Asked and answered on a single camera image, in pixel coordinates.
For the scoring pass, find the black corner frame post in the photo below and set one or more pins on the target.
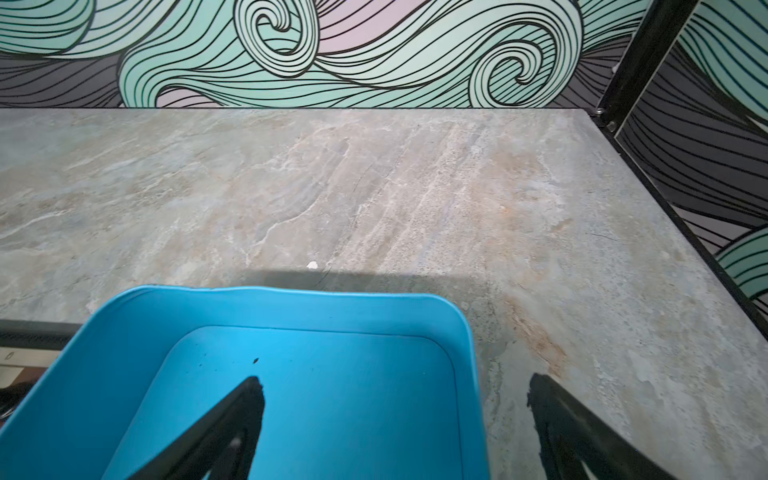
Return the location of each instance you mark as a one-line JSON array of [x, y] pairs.
[[660, 28]]

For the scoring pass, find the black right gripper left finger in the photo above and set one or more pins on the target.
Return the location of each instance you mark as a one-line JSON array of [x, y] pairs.
[[220, 445]]

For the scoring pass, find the brown cream chessboard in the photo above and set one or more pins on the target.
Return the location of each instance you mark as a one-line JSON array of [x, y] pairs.
[[28, 349]]

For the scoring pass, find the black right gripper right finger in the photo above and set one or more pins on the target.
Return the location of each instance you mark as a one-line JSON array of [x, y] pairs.
[[576, 444]]

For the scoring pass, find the blue plastic tray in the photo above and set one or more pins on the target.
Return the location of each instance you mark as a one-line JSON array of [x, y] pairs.
[[356, 386]]

